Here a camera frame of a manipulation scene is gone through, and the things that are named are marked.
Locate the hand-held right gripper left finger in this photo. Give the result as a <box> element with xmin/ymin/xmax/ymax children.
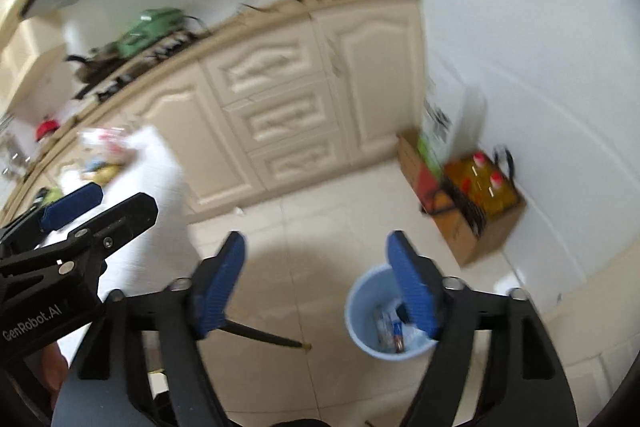
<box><xmin>52</xmin><ymin>231</ymin><xmax>247</xmax><ymax>427</ymax></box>

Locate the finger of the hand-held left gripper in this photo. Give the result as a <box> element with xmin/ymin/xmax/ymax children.
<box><xmin>50</xmin><ymin>193</ymin><xmax>159</xmax><ymax>278</ymax></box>
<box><xmin>0</xmin><ymin>183</ymin><xmax>104</xmax><ymax>258</ymax></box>

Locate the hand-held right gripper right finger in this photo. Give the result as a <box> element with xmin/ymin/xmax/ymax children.
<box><xmin>386</xmin><ymin>230</ymin><xmax>576</xmax><ymax>427</ymax></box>

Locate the clear plastic wrapper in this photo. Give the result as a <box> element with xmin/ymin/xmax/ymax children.
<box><xmin>372</xmin><ymin>304</ymin><xmax>401</xmax><ymax>348</ymax></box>

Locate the yellow wrapper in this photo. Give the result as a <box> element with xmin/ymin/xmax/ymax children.
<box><xmin>82</xmin><ymin>159</ymin><xmax>123</xmax><ymax>182</ymax></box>

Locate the light blue plastic bin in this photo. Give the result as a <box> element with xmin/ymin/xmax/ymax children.
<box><xmin>345</xmin><ymin>264</ymin><xmax>443</xmax><ymax>362</ymax></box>

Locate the white and red plastic packaging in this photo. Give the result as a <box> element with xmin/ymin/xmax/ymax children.
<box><xmin>77</xmin><ymin>127</ymin><xmax>138</xmax><ymax>158</ymax></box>

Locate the white table with towel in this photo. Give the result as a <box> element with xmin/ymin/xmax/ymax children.
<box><xmin>30</xmin><ymin>124</ymin><xmax>201</xmax><ymax>373</ymax></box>

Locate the black table leg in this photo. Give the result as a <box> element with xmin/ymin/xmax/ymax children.
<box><xmin>220</xmin><ymin>322</ymin><xmax>313</xmax><ymax>353</ymax></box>

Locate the brown cardboard box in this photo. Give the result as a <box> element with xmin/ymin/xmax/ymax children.
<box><xmin>397</xmin><ymin>132</ymin><xmax>527</xmax><ymax>267</ymax></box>

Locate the red round object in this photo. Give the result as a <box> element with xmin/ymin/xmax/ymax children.
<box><xmin>35</xmin><ymin>119</ymin><xmax>61</xmax><ymax>142</ymax></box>

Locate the cream cabinet door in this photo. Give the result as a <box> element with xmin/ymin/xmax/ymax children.
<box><xmin>115</xmin><ymin>79</ymin><xmax>261</xmax><ymax>208</ymax></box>
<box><xmin>312</xmin><ymin>0</ymin><xmax>426</xmax><ymax>152</ymax></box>

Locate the cooking oil bottle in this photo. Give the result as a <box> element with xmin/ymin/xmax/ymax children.
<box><xmin>475</xmin><ymin>172</ymin><xmax>521</xmax><ymax>218</ymax></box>
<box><xmin>445</xmin><ymin>152</ymin><xmax>496</xmax><ymax>208</ymax></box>

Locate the cream cabinet drawer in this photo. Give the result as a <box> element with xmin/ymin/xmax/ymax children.
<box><xmin>202</xmin><ymin>24</ymin><xmax>328</xmax><ymax>105</ymax></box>
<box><xmin>247</xmin><ymin>132</ymin><xmax>351</xmax><ymax>192</ymax></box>
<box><xmin>222</xmin><ymin>79</ymin><xmax>338</xmax><ymax>152</ymax></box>

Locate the dark cooking pan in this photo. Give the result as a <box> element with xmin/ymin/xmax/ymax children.
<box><xmin>65</xmin><ymin>47</ymin><xmax>131</xmax><ymax>82</ymax></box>

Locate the white and green rice bag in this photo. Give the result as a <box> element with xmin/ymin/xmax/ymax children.
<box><xmin>417</xmin><ymin>72</ymin><xmax>488</xmax><ymax>178</ymax></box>

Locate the black gas stove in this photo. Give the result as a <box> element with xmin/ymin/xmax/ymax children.
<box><xmin>75</xmin><ymin>27</ymin><xmax>206</xmax><ymax>100</ymax></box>

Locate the green electric grill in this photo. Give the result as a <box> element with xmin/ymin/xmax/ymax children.
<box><xmin>117</xmin><ymin>7</ymin><xmax>186</xmax><ymax>58</ymax></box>

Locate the cream kitchen cabinet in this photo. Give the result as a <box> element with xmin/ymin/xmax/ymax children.
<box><xmin>0</xmin><ymin>0</ymin><xmax>431</xmax><ymax>228</ymax></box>

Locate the black appliance cable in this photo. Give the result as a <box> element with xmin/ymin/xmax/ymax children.
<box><xmin>180</xmin><ymin>14</ymin><xmax>208</xmax><ymax>38</ymax></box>

